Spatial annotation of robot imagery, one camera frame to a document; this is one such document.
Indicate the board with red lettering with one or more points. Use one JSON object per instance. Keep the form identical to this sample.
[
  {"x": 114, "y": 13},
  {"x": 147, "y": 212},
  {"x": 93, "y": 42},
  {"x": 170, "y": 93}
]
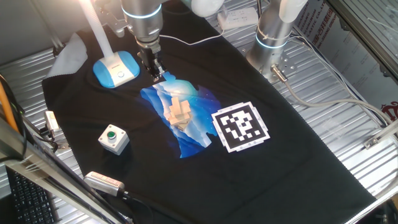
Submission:
[{"x": 357, "y": 62}]

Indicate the white cloth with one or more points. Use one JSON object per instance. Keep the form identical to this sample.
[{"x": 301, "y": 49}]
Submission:
[{"x": 68, "y": 59}]

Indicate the white box with green button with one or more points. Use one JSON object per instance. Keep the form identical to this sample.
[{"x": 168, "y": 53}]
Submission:
[{"x": 113, "y": 142}]

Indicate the white power strip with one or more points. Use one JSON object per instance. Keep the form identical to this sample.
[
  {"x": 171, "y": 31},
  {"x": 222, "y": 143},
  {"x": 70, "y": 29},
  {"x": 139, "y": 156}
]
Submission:
[{"x": 237, "y": 18}]

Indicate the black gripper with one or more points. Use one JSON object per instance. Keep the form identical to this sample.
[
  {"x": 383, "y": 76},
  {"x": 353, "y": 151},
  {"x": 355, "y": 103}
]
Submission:
[{"x": 150, "y": 57}]

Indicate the black keyboard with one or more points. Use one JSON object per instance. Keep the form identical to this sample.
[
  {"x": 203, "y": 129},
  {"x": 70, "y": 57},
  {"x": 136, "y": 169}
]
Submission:
[{"x": 31, "y": 202}]

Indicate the blue and white desk lamp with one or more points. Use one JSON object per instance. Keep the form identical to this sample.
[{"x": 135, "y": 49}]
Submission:
[{"x": 109, "y": 74}]

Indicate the black and white marker tag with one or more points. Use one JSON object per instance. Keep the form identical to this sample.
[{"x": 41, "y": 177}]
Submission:
[{"x": 241, "y": 127}]

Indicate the dark metal frame rail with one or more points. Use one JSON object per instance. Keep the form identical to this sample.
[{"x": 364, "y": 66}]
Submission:
[{"x": 367, "y": 34}]

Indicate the black cloth with blue print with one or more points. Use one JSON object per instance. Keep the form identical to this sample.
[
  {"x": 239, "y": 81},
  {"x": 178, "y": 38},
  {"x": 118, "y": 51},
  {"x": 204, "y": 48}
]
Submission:
[{"x": 248, "y": 186}]

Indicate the wooden block puzzle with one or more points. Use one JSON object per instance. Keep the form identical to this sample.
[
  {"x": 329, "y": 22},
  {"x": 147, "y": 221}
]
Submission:
[{"x": 178, "y": 113}]

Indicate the small silver camera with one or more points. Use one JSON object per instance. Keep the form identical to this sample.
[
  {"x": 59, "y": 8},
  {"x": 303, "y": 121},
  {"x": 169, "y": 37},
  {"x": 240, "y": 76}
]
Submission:
[{"x": 51, "y": 120}]

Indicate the silver camera with vents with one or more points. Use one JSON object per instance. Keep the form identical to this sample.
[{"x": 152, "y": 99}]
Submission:
[{"x": 102, "y": 183}]

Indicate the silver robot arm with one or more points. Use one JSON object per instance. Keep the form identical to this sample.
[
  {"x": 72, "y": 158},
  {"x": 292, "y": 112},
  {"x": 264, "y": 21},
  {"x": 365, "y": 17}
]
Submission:
[{"x": 143, "y": 21}]

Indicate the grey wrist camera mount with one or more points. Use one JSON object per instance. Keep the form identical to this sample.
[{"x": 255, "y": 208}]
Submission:
[{"x": 116, "y": 21}]

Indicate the aluminium frame bar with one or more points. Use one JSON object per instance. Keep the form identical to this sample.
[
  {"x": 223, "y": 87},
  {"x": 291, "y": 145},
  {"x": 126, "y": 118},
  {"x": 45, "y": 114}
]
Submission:
[{"x": 31, "y": 165}]

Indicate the metal angle bracket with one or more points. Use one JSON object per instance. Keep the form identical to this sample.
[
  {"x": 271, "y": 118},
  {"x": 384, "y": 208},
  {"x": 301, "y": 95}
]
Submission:
[{"x": 379, "y": 135}]

